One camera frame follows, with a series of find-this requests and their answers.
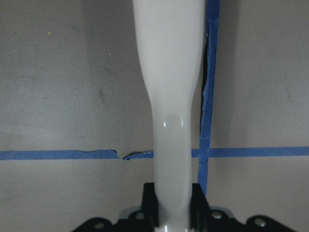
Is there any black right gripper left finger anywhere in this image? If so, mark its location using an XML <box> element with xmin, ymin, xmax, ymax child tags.
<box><xmin>141</xmin><ymin>182</ymin><xmax>159</xmax><ymax>227</ymax></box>

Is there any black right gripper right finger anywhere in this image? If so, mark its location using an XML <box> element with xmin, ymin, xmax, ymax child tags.
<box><xmin>190</xmin><ymin>183</ymin><xmax>210</xmax><ymax>230</ymax></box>

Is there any beige hand brush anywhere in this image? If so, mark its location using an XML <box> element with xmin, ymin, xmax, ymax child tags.
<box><xmin>133</xmin><ymin>0</ymin><xmax>205</xmax><ymax>232</ymax></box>

